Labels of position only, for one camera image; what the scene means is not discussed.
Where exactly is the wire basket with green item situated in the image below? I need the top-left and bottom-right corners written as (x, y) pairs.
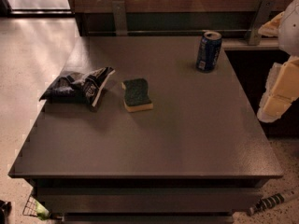
top-left (22, 194), bottom-right (50, 220)

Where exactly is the dark grey drawer cabinet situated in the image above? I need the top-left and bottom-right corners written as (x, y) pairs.
top-left (33, 183), bottom-right (262, 224)

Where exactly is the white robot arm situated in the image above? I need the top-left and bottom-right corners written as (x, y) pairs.
top-left (257, 0), bottom-right (299, 123)

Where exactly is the left metal shelf bracket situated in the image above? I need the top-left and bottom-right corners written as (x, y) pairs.
top-left (112, 0), bottom-right (128, 36)

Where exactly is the striped black and white handle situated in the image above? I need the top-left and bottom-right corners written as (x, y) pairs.
top-left (248, 189), bottom-right (299, 216)

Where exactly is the dark object at floor corner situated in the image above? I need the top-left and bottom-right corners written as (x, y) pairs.
top-left (0, 200), bottom-right (12, 224)

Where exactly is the right metal shelf bracket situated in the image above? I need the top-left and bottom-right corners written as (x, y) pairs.
top-left (245, 0), bottom-right (277, 46)

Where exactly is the metal shelf bracket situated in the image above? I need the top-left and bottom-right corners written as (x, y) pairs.
top-left (112, 0), bottom-right (128, 36)
top-left (245, 0), bottom-right (277, 46)

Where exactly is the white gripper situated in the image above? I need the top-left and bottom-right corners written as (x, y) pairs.
top-left (256, 11), bottom-right (299, 123)

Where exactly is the black crumpled chip bag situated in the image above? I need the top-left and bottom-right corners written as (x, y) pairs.
top-left (40, 67), bottom-right (115, 107)

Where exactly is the blue pepsi can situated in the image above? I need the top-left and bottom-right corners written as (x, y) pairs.
top-left (196, 31), bottom-right (222, 72)

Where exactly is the green and yellow sponge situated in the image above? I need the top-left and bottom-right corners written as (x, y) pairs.
top-left (121, 78), bottom-right (153, 113)

